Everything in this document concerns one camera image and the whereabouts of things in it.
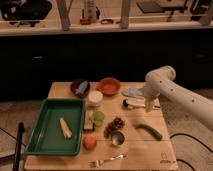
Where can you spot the white round container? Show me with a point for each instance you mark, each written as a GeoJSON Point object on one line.
{"type": "Point", "coordinates": [95, 98]}

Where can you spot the yellow corn cob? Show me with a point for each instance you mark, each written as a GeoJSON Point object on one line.
{"type": "Point", "coordinates": [65, 129]}

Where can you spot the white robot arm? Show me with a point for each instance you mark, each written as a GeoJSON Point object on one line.
{"type": "Point", "coordinates": [161, 81]}

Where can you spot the black pole stand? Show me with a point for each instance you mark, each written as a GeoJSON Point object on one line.
{"type": "Point", "coordinates": [17, 155]}

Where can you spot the blue cloth in bowl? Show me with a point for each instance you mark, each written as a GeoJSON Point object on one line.
{"type": "Point", "coordinates": [82, 87]}

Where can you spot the black office chair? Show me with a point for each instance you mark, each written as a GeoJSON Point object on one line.
{"type": "Point", "coordinates": [29, 12]}

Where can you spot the green cucumber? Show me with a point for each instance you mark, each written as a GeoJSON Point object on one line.
{"type": "Point", "coordinates": [157, 135]}

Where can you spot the light blue towel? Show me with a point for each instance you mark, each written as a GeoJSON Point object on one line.
{"type": "Point", "coordinates": [133, 92]}

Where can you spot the green plastic tray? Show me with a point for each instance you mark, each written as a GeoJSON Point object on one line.
{"type": "Point", "coordinates": [47, 138]}

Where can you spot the dark grape bunch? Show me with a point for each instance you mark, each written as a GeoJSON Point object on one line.
{"type": "Point", "coordinates": [113, 126]}

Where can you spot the small metal cup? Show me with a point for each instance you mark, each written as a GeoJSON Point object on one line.
{"type": "Point", "coordinates": [117, 138]}

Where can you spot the orange round fruit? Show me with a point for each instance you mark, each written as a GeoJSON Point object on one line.
{"type": "Point", "coordinates": [89, 142]}

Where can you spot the orange bowl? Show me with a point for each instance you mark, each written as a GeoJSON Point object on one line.
{"type": "Point", "coordinates": [109, 86]}

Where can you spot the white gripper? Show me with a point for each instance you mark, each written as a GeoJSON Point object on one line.
{"type": "Point", "coordinates": [150, 96]}

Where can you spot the silver fork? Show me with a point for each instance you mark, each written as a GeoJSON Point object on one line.
{"type": "Point", "coordinates": [99, 163]}

